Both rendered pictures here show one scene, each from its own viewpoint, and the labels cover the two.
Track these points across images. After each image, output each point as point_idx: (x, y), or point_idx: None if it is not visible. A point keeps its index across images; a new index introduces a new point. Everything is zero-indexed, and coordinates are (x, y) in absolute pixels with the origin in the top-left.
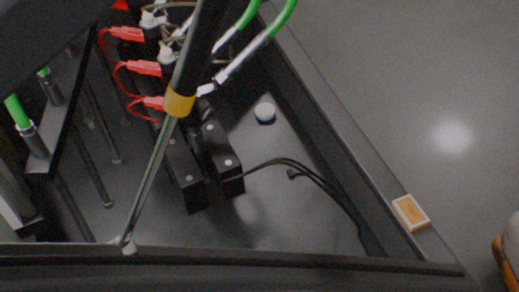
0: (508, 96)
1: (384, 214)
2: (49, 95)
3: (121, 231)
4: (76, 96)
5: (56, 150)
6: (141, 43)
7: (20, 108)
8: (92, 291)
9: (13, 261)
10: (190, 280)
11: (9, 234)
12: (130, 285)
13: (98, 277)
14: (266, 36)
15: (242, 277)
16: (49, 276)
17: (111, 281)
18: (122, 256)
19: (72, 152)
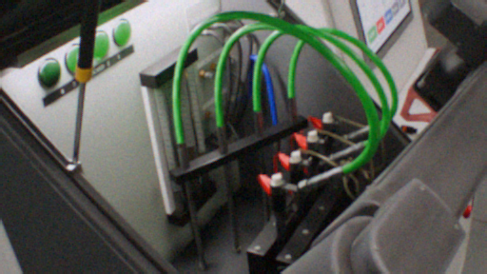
0: None
1: None
2: (218, 142)
3: (224, 268)
4: (238, 156)
5: (192, 170)
6: None
7: (180, 128)
8: (38, 166)
9: (19, 122)
10: (85, 209)
11: (157, 208)
12: (54, 181)
13: (42, 160)
14: (340, 169)
15: (117, 242)
16: (25, 140)
17: (46, 167)
18: (61, 164)
19: (255, 213)
